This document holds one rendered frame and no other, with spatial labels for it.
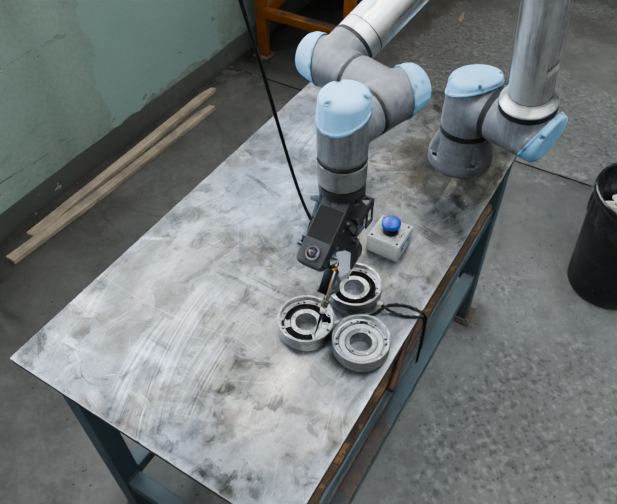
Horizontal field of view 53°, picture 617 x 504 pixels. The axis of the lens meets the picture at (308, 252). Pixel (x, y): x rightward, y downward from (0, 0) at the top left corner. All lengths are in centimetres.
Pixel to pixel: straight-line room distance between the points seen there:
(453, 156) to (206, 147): 164
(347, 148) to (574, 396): 147
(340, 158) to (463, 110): 57
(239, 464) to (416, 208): 68
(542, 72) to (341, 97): 51
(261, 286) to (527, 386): 114
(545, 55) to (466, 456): 119
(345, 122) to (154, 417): 59
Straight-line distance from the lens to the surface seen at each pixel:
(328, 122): 83
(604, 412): 216
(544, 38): 120
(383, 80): 91
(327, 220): 93
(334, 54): 97
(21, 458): 210
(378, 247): 126
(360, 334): 112
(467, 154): 146
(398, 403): 173
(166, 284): 126
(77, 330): 124
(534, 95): 128
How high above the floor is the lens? 174
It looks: 48 degrees down
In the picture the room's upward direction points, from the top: 1 degrees counter-clockwise
